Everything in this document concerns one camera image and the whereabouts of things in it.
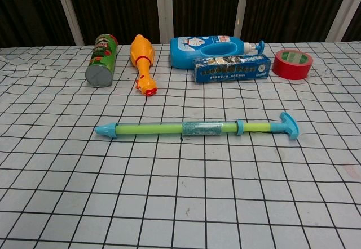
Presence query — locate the blue rectangular carton box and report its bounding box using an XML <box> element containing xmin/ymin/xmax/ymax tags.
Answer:
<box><xmin>192</xmin><ymin>54</ymin><xmax>272</xmax><ymax>84</ymax></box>

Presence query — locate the blue green water pump toy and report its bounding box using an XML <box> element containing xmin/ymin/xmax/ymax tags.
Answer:
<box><xmin>94</xmin><ymin>112</ymin><xmax>300</xmax><ymax>141</ymax></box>

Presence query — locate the white upright frame post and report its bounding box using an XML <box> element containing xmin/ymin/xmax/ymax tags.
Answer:
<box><xmin>155</xmin><ymin>0</ymin><xmax>174</xmax><ymax>45</ymax></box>

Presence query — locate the green Pringles can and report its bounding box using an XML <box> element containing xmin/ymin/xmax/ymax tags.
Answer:
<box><xmin>85</xmin><ymin>33</ymin><xmax>119</xmax><ymax>88</ymax></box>

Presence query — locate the red tape roll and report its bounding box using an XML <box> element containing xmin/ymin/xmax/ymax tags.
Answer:
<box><xmin>271</xmin><ymin>49</ymin><xmax>314</xmax><ymax>81</ymax></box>

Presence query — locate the blue detergent pump bottle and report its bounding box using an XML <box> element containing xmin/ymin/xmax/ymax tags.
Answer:
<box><xmin>170</xmin><ymin>35</ymin><xmax>265</xmax><ymax>70</ymax></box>

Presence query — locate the yellow rubber chicken toy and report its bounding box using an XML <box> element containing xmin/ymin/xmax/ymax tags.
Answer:
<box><xmin>129</xmin><ymin>34</ymin><xmax>157</xmax><ymax>97</ymax></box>

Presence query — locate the white black-grid tablecloth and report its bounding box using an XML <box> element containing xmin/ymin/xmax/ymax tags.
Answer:
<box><xmin>0</xmin><ymin>42</ymin><xmax>361</xmax><ymax>249</ymax></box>

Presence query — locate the white slanted frame post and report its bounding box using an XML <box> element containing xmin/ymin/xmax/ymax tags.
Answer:
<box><xmin>325</xmin><ymin>0</ymin><xmax>361</xmax><ymax>43</ymax></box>
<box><xmin>52</xmin><ymin>0</ymin><xmax>85</xmax><ymax>46</ymax></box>
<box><xmin>233</xmin><ymin>0</ymin><xmax>253</xmax><ymax>37</ymax></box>

